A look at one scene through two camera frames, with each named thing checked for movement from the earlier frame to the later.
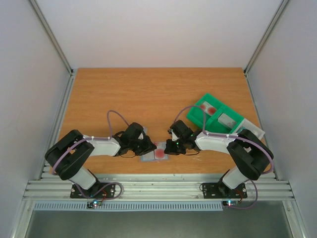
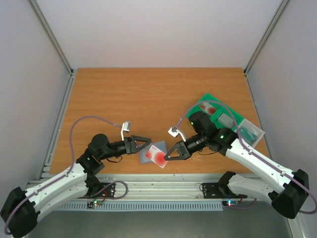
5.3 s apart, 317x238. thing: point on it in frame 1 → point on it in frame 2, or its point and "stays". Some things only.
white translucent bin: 246,124 stays
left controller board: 94,204 stays
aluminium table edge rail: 157,187 stays
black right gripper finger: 174,148 → 183,150
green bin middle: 214,126 stays
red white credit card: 159,152 → 157,155
